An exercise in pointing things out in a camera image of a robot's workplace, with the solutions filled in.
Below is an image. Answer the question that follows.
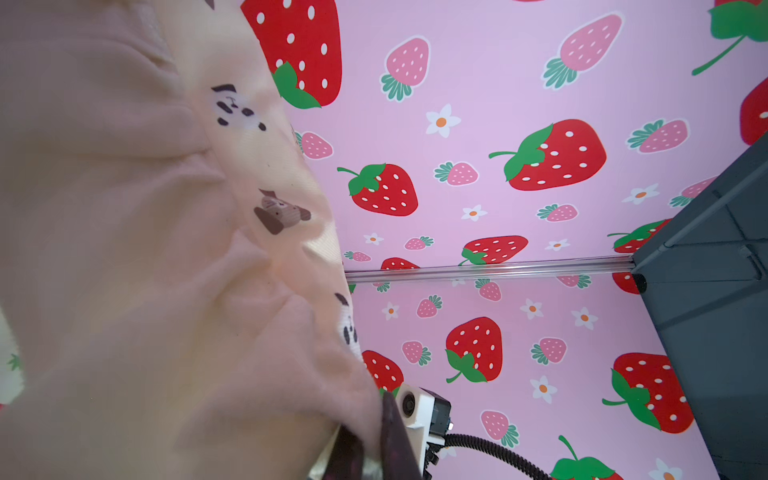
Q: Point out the red strawberry print ruffled pillowcase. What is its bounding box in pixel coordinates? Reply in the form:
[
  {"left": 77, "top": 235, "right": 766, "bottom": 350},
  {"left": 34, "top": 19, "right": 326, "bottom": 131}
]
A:
[{"left": 0, "top": 315, "right": 24, "bottom": 408}]

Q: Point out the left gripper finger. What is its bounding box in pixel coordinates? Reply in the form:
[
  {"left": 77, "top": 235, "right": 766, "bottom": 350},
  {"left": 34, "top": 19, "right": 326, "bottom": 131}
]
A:
[{"left": 634, "top": 138, "right": 767, "bottom": 479}]

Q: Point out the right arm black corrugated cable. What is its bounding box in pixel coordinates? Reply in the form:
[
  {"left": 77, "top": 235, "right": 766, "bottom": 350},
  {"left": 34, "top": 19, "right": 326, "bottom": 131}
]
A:
[{"left": 442, "top": 433, "right": 553, "bottom": 480}]

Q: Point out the right aluminium frame post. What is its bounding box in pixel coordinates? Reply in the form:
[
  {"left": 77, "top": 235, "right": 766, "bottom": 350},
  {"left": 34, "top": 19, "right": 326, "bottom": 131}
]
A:
[{"left": 345, "top": 256, "right": 635, "bottom": 283}]

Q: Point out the cream animal print ruffled pillowcase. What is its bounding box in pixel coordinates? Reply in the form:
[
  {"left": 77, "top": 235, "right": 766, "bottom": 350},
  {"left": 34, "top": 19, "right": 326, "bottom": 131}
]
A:
[{"left": 1, "top": 1, "right": 382, "bottom": 479}]

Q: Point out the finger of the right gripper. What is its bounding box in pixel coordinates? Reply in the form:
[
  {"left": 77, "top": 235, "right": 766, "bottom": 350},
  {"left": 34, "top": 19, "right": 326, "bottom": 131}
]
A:
[{"left": 323, "top": 393, "right": 422, "bottom": 480}]

